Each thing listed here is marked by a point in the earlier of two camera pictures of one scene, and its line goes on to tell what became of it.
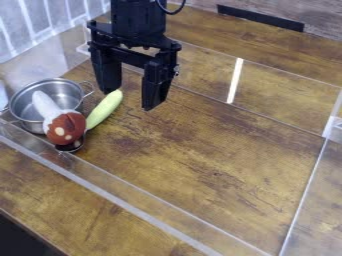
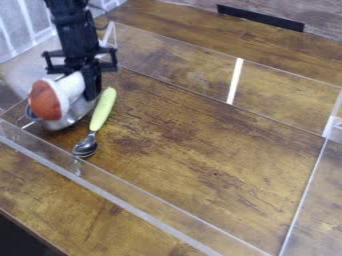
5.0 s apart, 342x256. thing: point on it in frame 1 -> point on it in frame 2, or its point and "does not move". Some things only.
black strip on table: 260,18 does not move
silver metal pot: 65,92 -> 76,113
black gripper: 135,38 -> 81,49
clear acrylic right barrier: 315,232 does not move
